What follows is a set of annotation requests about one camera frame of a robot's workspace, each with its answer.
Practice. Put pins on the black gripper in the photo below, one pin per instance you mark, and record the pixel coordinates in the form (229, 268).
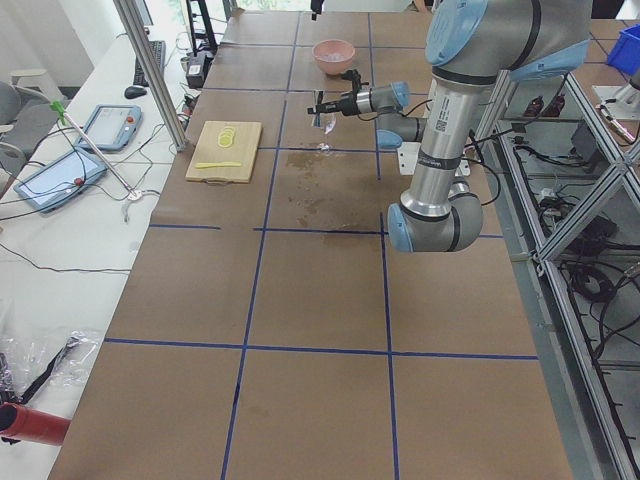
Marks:
(346, 103)

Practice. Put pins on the steel double jigger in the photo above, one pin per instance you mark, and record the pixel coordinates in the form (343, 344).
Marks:
(318, 96)

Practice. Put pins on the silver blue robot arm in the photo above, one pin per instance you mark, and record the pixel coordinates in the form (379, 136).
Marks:
(468, 44)

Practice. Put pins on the clear wine glass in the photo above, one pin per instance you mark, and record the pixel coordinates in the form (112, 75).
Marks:
(325, 123)

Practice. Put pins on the clear ice cubes pile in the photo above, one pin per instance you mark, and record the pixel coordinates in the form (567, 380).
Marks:
(333, 57)

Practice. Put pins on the pink bowl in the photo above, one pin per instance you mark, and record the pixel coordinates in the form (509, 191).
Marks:
(333, 45)

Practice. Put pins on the bamboo cutting board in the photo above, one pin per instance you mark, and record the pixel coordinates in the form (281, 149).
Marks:
(244, 150)

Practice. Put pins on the black power adapter box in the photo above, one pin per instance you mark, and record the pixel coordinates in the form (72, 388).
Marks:
(198, 65)

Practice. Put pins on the yellow plastic knife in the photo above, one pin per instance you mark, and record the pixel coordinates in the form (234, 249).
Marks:
(224, 164)

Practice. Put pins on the black computer mouse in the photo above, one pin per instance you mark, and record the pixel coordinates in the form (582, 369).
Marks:
(134, 91)

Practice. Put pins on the far blue teach pendant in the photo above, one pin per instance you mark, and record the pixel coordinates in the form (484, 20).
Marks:
(111, 127)

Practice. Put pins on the blue teach pendant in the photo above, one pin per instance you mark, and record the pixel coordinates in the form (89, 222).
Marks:
(60, 181)
(111, 127)

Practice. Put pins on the near blue teach pendant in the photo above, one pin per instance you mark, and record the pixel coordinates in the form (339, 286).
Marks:
(60, 181)

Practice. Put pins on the metal rod with green tip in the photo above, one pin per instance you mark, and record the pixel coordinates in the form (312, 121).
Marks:
(133, 194)

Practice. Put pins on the blue storage bin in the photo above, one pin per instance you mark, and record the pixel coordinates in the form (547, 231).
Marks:
(625, 54)

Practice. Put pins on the clear plastic bag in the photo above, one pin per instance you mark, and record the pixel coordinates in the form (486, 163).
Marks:
(59, 357)

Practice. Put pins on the red thermos bottle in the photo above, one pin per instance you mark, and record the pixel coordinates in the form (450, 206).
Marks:
(20, 423)

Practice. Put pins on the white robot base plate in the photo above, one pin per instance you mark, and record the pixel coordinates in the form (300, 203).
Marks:
(407, 155)

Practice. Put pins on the aluminium frame post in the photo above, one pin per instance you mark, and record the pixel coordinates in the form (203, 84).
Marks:
(134, 28)

